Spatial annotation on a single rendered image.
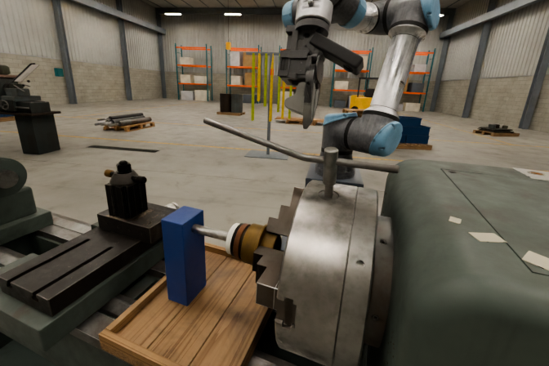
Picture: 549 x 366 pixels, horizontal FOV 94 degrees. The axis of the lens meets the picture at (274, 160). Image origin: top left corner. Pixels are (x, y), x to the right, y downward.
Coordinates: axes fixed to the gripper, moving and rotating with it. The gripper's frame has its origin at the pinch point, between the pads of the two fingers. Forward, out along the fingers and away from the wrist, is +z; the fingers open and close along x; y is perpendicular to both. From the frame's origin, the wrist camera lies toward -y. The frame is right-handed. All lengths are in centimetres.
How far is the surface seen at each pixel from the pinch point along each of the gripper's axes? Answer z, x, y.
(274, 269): 27.0, 11.1, 0.3
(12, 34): -374, -666, 1590
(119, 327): 49, 11, 33
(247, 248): 26.9, 6.0, 7.7
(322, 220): 16.5, 13.3, -7.0
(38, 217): 42, -8, 98
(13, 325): 51, 20, 53
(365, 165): 7.2, 11.9, -12.1
